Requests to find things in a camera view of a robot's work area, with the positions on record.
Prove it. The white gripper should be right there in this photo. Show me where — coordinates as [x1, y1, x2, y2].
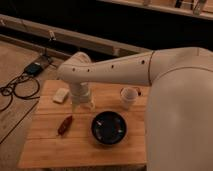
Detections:
[69, 83, 95, 111]

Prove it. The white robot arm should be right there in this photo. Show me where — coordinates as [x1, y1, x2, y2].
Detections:
[58, 47, 213, 171]

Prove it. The white sponge block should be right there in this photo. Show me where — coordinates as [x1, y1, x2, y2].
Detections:
[53, 88, 69, 103]

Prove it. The black round bowl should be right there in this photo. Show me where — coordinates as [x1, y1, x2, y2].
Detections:
[91, 111, 127, 145]

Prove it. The wooden table board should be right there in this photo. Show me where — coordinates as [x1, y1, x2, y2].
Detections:
[19, 80, 149, 168]

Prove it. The white paper cup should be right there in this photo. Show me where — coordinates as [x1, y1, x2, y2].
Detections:
[120, 87, 138, 109]

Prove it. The black power adapter box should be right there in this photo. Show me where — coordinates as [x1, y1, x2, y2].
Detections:
[24, 55, 53, 76]

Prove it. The long metal rail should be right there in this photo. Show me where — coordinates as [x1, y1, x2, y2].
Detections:
[0, 14, 149, 56]

